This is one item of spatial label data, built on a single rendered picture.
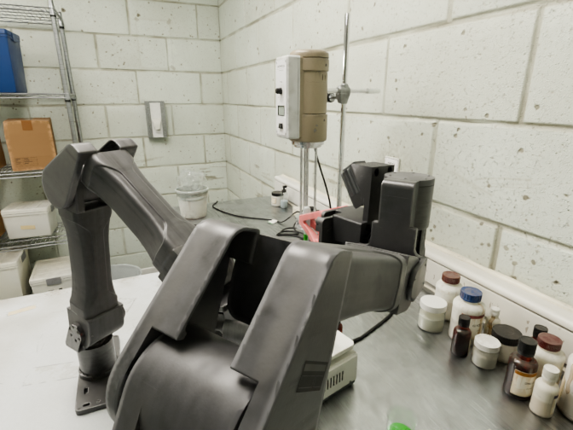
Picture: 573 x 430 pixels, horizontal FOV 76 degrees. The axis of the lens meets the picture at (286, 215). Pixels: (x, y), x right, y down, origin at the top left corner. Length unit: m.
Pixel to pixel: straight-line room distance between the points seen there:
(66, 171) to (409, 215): 0.45
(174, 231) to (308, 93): 0.59
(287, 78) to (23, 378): 0.84
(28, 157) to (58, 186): 2.02
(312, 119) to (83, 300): 0.65
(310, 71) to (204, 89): 2.07
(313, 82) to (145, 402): 0.86
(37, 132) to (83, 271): 1.98
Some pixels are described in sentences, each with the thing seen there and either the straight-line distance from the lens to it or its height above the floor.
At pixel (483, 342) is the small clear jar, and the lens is 0.84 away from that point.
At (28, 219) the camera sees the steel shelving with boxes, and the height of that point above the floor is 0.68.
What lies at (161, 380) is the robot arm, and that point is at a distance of 0.20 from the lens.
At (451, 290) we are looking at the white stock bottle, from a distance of 0.94.
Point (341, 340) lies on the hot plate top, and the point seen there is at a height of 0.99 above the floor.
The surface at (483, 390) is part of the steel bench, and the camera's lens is 0.82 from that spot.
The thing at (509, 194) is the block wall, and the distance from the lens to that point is 0.95.
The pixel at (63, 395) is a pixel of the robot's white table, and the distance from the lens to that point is 0.83.
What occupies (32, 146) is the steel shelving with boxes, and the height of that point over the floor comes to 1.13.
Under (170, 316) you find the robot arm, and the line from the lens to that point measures 0.21.
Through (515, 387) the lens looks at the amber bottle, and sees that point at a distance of 0.81.
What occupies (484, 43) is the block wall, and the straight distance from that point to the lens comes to 1.01.
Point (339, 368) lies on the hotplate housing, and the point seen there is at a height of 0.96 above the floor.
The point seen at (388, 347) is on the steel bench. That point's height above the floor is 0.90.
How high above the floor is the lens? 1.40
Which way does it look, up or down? 18 degrees down
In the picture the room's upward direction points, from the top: straight up
